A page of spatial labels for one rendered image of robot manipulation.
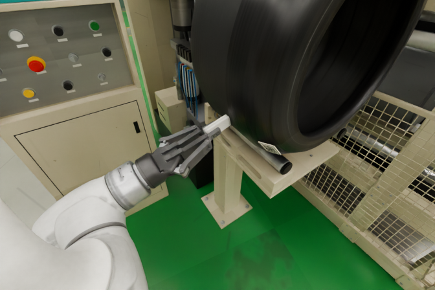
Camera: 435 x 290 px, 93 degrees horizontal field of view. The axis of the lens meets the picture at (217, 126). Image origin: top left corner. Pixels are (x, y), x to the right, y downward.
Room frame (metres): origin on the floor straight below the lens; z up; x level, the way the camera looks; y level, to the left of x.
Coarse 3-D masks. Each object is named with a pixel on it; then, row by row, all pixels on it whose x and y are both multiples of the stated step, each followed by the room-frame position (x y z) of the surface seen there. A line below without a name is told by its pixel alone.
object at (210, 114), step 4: (208, 104) 0.66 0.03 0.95; (208, 108) 0.65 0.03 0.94; (208, 112) 0.65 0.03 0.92; (212, 112) 0.66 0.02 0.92; (216, 112) 0.66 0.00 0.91; (208, 116) 0.65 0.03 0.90; (212, 116) 0.66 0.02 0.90; (216, 116) 0.66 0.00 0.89; (208, 120) 0.65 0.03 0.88; (212, 120) 0.66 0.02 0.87
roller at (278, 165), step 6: (234, 132) 0.57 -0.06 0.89; (246, 138) 0.51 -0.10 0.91; (252, 144) 0.49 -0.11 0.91; (258, 150) 0.46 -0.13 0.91; (264, 150) 0.45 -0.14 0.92; (264, 156) 0.44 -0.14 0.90; (270, 156) 0.43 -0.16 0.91; (276, 156) 0.42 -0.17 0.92; (282, 156) 0.42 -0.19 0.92; (270, 162) 0.42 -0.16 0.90; (276, 162) 0.40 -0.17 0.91; (282, 162) 0.40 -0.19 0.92; (288, 162) 0.40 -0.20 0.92; (276, 168) 0.39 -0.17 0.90; (282, 168) 0.38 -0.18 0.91; (288, 168) 0.39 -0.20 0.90; (282, 174) 0.38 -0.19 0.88
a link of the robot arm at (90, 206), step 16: (80, 192) 0.23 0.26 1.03; (96, 192) 0.23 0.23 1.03; (48, 208) 0.21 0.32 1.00; (64, 208) 0.20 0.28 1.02; (80, 208) 0.20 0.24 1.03; (96, 208) 0.20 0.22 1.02; (112, 208) 0.21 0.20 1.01; (48, 224) 0.18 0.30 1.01; (64, 224) 0.17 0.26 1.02; (80, 224) 0.17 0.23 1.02; (96, 224) 0.17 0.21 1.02; (112, 224) 0.18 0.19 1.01; (48, 240) 0.16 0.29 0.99; (64, 240) 0.15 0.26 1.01
